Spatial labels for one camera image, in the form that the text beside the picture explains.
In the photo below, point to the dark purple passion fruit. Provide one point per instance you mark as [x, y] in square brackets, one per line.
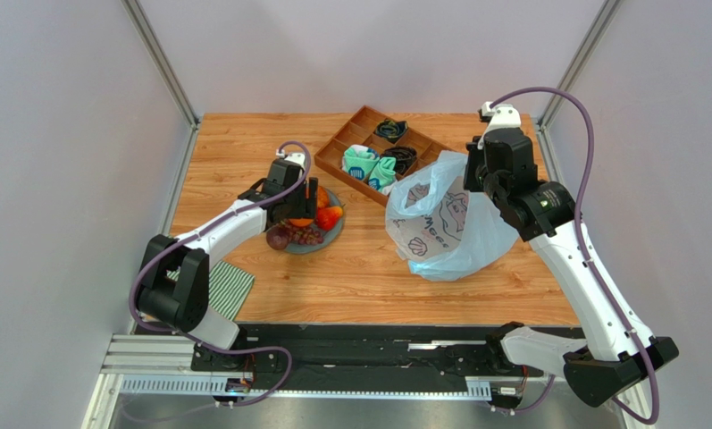
[277, 238]

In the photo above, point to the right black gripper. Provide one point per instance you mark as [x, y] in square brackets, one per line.
[484, 180]

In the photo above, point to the orange fruit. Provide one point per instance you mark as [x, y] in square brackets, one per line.
[301, 224]

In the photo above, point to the small orange pumpkin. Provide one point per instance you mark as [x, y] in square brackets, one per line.
[323, 198]

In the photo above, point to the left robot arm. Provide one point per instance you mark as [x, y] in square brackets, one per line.
[173, 284]

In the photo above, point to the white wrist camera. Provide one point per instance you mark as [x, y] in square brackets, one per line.
[502, 116]
[298, 158]

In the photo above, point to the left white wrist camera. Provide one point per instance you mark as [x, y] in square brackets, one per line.
[298, 158]

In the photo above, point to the teal and white sock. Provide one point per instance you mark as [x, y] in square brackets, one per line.
[383, 175]

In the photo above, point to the black patterned sock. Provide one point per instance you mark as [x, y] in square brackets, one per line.
[404, 158]

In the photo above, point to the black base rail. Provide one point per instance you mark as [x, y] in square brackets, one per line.
[364, 358]

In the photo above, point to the dark blue-yellow sock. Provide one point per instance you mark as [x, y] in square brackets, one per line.
[391, 130]

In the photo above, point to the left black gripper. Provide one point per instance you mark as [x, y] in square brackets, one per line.
[307, 206]

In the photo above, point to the red-orange pear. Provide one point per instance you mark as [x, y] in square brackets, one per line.
[328, 217]

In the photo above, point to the green striped cloth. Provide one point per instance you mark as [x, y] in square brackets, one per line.
[228, 289]

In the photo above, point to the teal sock with blue logo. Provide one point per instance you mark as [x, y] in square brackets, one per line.
[358, 161]

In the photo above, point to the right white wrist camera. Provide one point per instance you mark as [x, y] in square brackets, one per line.
[502, 116]

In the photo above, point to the light blue cartoon plastic bag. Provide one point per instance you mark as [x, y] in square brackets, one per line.
[441, 230]

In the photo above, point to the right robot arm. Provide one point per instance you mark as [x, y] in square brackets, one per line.
[618, 350]

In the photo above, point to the wooden compartment tray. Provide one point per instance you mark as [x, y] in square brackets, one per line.
[358, 130]

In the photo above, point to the purple grape bunch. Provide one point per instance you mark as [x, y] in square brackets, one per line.
[308, 237]

